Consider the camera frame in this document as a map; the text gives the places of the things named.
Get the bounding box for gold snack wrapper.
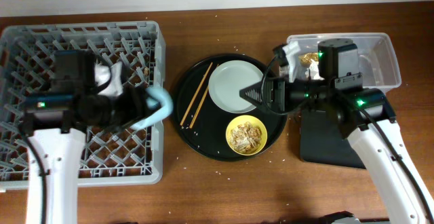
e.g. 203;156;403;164
298;52;319;67

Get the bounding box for yellow bowl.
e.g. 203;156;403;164
226;115;268;156

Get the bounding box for white tissue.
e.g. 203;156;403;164
305;61;323;80

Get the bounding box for clear plastic bin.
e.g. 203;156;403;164
279;33;401;93

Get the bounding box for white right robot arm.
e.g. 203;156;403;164
259;78;433;223

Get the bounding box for round black tray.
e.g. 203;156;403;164
172;53;289;162

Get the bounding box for wooden chopstick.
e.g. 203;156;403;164
189;63;220;129
180;62;213;126

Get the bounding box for black rectangular bin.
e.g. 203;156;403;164
300;109;365;169

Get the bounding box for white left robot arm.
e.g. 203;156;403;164
19;87;173;223

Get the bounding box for grey dishwasher rack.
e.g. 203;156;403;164
1;21;166;191

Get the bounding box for grey plate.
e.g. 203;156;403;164
208;60;262;113

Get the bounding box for blue cup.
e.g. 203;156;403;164
130;86;174;130

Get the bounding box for food scraps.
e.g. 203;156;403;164
229;122;262;154

